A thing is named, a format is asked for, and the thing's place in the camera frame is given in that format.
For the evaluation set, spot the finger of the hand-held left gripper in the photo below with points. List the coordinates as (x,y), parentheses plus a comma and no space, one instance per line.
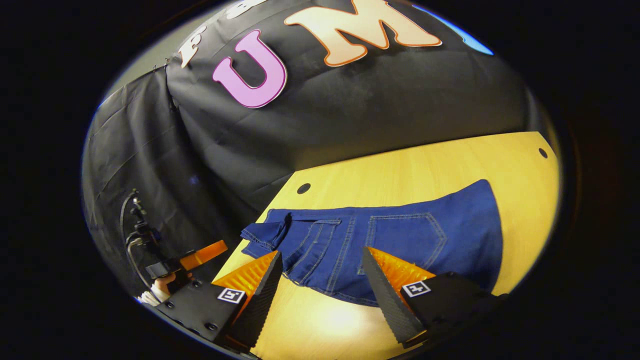
(202,255)

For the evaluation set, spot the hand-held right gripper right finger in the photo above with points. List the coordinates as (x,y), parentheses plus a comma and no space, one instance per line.
(387,300)

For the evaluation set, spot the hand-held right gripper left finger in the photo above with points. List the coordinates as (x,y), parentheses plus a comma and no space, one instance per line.
(260,300)

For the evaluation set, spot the blue jeans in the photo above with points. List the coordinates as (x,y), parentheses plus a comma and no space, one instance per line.
(400,240)

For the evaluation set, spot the black backdrop cloth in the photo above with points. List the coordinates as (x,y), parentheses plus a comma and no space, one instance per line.
(350,120)

